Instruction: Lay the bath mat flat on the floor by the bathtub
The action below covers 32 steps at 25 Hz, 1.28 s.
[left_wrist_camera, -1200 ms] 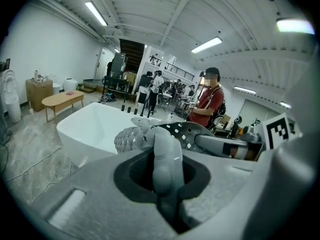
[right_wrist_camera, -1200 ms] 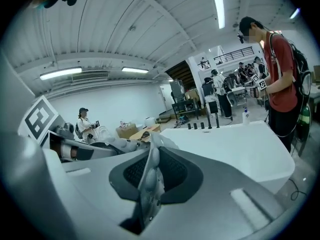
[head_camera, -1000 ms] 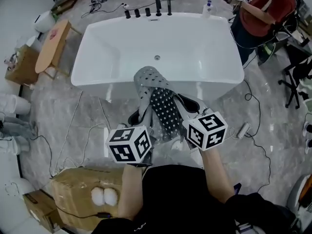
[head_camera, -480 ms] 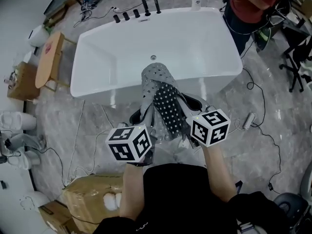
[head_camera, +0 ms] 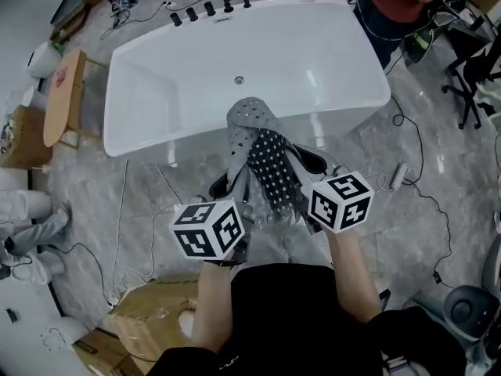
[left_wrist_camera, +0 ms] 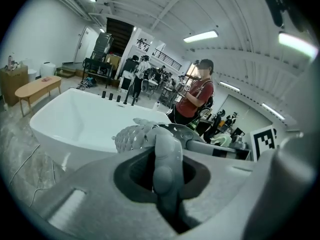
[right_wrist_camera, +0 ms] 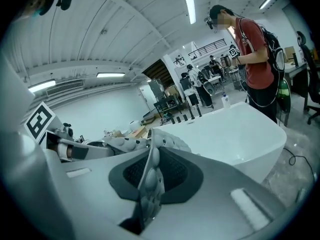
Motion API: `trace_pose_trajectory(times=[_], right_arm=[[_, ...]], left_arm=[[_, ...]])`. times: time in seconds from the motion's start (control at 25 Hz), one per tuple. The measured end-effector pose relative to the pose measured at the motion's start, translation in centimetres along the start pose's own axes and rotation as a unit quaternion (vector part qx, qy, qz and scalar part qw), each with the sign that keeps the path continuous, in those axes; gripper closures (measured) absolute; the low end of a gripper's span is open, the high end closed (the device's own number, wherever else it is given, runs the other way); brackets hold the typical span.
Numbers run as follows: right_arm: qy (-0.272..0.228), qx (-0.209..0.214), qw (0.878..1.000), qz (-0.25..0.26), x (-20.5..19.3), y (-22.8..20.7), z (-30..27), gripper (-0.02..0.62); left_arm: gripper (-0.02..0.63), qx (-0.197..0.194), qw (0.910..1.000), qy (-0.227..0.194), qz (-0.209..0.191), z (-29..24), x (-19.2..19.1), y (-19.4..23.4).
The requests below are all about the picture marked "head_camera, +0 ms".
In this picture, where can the large brown cardboard box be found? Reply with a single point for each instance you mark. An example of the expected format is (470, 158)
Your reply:
(148, 319)

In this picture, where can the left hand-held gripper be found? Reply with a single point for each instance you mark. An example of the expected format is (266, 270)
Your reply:
(203, 229)

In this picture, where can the dark grey round device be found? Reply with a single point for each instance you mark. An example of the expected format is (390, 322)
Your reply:
(466, 312)

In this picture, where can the person's right forearm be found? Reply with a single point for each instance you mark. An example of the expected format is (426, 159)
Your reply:
(352, 272)

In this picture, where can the black backpack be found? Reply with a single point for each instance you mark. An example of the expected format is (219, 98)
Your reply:
(422, 41)

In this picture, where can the wooden coffee table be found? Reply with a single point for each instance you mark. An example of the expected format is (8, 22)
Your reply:
(58, 104)

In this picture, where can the white toilet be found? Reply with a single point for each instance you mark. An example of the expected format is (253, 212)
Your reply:
(23, 202)
(39, 266)

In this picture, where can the black faucet knob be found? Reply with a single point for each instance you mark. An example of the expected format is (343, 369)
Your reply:
(191, 14)
(210, 9)
(175, 20)

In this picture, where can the white cabinet unit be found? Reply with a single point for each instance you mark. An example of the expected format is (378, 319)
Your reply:
(27, 327)

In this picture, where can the black office chair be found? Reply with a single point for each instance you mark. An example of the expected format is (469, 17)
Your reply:
(469, 61)

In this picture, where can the small white power strip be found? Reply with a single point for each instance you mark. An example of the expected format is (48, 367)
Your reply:
(113, 299)

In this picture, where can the flat brown cardboard box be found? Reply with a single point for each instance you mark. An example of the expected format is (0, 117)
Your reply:
(98, 351)

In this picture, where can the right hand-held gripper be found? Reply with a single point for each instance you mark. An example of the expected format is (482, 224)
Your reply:
(340, 202)

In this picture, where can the metal bathtub drain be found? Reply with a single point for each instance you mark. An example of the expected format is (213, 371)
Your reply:
(239, 80)

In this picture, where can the white bathtub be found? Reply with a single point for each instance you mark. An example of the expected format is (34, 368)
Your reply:
(176, 53)

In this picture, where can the person's left forearm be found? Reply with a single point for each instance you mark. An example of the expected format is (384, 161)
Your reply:
(211, 300)

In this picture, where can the person's black clothing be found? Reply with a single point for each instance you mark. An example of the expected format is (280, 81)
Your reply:
(289, 319)

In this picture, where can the grey perforated rubber mat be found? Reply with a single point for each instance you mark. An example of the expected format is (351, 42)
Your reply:
(250, 131)

